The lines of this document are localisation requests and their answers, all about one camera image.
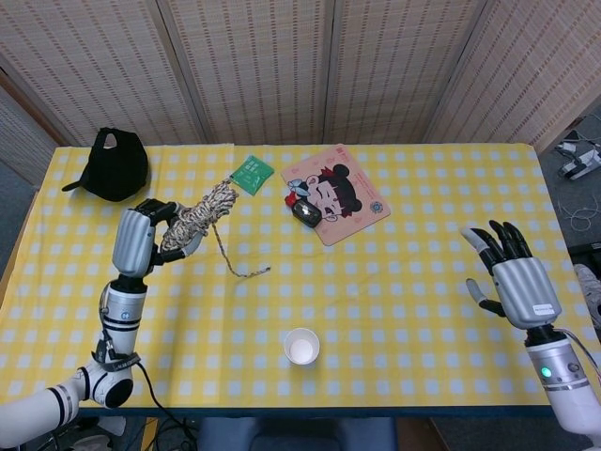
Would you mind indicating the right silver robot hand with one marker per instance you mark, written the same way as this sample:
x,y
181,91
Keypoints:
x,y
526,291

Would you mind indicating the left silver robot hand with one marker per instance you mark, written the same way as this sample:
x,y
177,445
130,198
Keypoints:
x,y
134,244

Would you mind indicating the grey shoe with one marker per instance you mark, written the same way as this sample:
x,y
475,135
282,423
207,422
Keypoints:
x,y
589,286

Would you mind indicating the black floor box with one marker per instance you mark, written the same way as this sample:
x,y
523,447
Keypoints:
x,y
587,249

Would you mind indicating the black baseball cap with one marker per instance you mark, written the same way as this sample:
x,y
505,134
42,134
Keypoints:
x,y
112,169

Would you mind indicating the yellow checked tablecloth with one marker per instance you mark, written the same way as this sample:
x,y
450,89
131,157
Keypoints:
x,y
399,300

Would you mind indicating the green foil packet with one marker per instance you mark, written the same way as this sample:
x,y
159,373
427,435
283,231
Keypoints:
x,y
251,174

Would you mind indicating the grey devices on floor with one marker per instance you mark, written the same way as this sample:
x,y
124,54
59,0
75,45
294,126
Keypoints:
x,y
580,164

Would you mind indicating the small red object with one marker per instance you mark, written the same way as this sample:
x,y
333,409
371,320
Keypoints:
x,y
291,198

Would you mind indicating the small black case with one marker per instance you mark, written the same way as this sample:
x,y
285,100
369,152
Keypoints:
x,y
306,213

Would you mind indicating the pink cartoon mouse pad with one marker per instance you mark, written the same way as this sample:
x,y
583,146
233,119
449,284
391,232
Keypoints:
x,y
361,197

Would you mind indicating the white paper cup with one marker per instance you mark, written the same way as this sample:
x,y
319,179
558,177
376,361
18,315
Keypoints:
x,y
301,347

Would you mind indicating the woven bamboo folding screen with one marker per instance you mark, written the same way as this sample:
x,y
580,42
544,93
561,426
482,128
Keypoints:
x,y
263,66

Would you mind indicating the blue chair seat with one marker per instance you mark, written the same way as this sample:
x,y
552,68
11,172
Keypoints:
x,y
296,434

